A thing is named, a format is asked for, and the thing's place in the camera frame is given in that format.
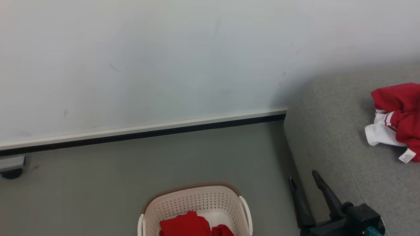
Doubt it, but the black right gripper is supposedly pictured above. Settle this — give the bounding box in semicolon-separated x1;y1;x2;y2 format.
288;170;386;236

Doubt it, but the red and white garment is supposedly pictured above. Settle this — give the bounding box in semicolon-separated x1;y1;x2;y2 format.
365;83;420;164

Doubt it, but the grey fabric sofa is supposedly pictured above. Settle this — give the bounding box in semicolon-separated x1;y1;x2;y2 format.
283;67;420;236

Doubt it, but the white perforated plastic laundry basket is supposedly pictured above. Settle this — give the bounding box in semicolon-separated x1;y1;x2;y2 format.
137;183;253;236

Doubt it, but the plain red garment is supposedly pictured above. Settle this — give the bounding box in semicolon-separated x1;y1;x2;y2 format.
159;211;234;236

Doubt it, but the white and black baseboard strip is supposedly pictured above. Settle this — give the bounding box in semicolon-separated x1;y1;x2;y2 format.
0;108;288;157

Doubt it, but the black caster wheel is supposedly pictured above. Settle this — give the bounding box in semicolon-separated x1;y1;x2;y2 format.
1;168;23;180

